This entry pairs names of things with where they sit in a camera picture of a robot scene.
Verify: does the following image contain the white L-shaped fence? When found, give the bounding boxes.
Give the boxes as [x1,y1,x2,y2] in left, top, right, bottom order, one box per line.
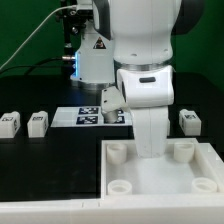
[0,194,224,224]

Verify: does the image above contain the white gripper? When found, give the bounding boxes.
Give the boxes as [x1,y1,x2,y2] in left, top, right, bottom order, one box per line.
[101,86,129,113]

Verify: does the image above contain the white square tabletop tray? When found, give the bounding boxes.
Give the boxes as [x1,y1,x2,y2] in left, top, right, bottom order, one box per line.
[101,138,224,198]

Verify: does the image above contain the white cable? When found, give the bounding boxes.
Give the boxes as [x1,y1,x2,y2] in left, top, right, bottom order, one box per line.
[0,4,78,72]

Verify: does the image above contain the black camera stand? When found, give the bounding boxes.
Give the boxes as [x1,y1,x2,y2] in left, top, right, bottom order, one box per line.
[55,0,93,76]

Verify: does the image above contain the black cables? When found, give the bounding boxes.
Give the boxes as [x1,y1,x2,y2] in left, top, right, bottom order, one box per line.
[0,57,75,76]

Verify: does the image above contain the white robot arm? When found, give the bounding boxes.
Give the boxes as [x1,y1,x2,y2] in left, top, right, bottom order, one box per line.
[71,0,205,158]

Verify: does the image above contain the white marker sheet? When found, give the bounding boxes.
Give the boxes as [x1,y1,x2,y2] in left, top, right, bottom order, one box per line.
[51,106,132,128]

